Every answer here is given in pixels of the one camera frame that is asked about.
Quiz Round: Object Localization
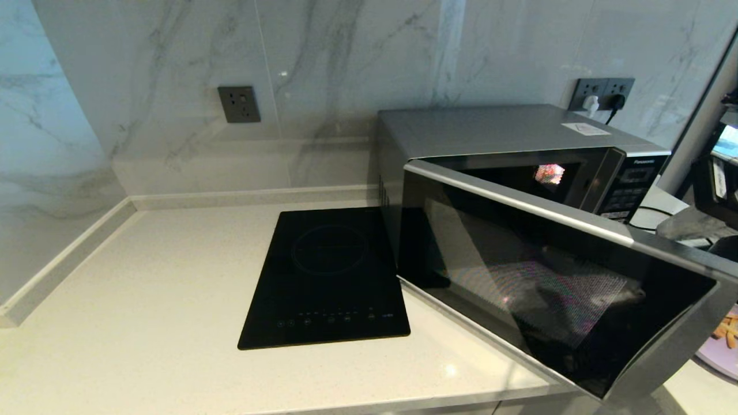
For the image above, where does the purple plate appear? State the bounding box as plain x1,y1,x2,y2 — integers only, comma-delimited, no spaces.
695,303,738,381

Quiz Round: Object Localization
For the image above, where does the black power plug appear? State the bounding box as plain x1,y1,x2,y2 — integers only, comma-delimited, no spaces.
604,94,627,125

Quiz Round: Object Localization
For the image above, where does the white warning sticker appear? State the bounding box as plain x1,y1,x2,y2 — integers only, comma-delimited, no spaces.
562,122,611,136

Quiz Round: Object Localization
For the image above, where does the black induction cooktop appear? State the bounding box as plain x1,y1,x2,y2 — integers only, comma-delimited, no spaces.
238,207,411,350

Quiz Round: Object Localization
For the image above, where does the grey double wall socket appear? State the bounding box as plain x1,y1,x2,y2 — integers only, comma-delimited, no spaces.
568,78,635,112

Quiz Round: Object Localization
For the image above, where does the grey single wall socket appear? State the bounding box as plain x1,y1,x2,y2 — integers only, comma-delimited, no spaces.
217,86,261,123

